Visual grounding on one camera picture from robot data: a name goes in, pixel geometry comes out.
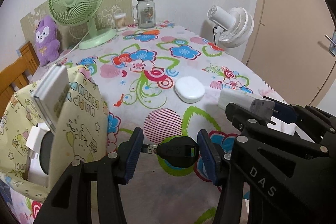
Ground beige cartoon backboard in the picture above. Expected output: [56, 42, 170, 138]
[20, 0, 134, 49]

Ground beige door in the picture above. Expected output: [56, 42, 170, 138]
[245, 0, 335, 106]

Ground glass jar green lid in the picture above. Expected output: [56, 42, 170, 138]
[132, 0, 156, 28]

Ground yellow cartoon storage box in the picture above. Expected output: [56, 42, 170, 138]
[1, 65, 109, 202]

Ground white remote control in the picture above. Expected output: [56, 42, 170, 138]
[33, 65, 70, 135]

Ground white standing fan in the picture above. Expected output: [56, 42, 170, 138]
[207, 5, 254, 48]

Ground cotton swab container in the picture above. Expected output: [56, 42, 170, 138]
[114, 13, 127, 31]

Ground white 45W charger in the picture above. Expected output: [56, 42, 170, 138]
[218, 89, 276, 125]

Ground wooden chair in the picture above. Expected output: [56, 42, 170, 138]
[0, 42, 40, 116]

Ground orange scissors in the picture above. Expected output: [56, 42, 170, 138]
[134, 29, 160, 36]

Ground black car key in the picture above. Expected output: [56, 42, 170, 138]
[141, 136, 199, 168]

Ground white square charger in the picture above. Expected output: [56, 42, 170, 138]
[26, 122, 49, 186]

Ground white earbud case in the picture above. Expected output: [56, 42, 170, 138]
[174, 76, 205, 103]

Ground green desk fan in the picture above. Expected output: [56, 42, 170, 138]
[47, 0, 117, 50]

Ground purple plush bunny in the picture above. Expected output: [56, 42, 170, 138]
[35, 15, 60, 66]

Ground floral tablecloth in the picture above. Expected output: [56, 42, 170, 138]
[1, 23, 281, 223]

